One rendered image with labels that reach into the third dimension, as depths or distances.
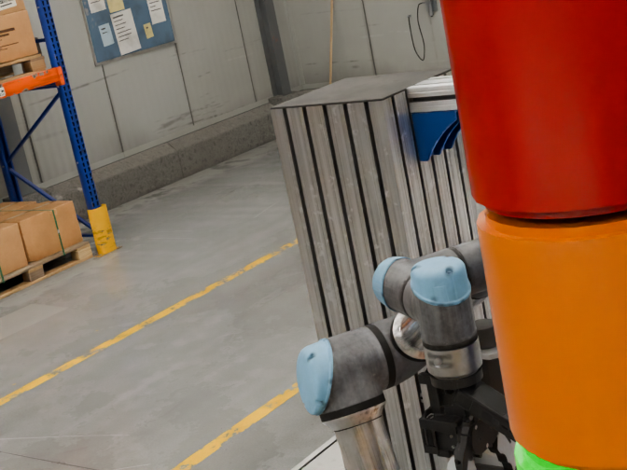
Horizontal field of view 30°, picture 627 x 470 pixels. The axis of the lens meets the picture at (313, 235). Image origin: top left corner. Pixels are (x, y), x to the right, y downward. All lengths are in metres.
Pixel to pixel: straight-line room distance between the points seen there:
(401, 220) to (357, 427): 0.36
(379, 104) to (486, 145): 1.76
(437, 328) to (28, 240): 8.27
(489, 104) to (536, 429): 0.07
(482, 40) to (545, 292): 0.05
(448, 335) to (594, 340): 1.32
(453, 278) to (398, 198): 0.52
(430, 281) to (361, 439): 0.52
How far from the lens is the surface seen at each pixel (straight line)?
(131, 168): 12.03
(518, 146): 0.23
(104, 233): 10.02
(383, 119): 2.00
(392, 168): 2.02
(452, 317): 1.54
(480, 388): 1.60
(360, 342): 1.98
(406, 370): 2.01
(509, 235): 0.24
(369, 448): 1.98
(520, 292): 0.24
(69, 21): 11.83
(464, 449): 1.60
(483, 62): 0.23
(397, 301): 1.62
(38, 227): 9.77
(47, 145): 11.51
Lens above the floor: 2.34
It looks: 15 degrees down
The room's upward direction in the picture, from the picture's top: 11 degrees counter-clockwise
